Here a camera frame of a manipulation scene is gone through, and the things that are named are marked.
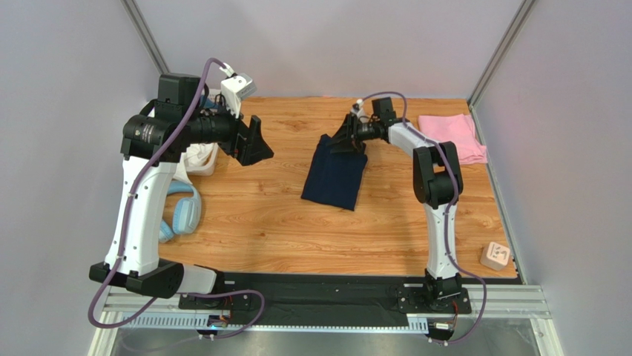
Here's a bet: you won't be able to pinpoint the white laundry basket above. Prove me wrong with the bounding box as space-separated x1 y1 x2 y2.
187 88 220 177

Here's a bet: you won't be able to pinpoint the folded pink t shirt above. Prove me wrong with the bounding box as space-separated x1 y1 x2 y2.
418 114 488 165

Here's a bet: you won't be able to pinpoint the pink cube power socket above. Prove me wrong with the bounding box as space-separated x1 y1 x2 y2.
480 242 511 271

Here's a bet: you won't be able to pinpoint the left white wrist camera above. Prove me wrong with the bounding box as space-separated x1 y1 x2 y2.
220 63 257 119

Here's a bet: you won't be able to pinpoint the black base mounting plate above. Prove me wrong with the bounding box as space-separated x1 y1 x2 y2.
178 272 473 327

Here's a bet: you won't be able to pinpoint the aluminium front rail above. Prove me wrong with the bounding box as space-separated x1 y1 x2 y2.
100 285 562 355

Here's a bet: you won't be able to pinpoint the blue t shirt in basket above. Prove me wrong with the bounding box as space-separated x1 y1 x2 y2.
198 94 223 111

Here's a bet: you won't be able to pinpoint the navy blue t shirt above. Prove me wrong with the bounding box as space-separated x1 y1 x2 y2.
301 134 368 211

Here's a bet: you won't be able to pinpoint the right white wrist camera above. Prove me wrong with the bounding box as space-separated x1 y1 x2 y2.
350 99 370 123

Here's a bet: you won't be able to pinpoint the white t shirt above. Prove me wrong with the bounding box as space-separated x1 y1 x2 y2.
174 144 213 185

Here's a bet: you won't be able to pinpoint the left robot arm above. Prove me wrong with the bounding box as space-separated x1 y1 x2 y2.
89 73 274 298

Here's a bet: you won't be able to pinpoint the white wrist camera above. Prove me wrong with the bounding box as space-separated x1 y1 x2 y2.
350 99 370 123
220 63 257 119

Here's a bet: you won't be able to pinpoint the light blue headphones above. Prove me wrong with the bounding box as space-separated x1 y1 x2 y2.
159 180 202 243

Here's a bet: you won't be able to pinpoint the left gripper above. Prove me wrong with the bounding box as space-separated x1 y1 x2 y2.
183 93 274 165

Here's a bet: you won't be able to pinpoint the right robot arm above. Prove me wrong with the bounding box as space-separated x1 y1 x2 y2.
329 97 462 312

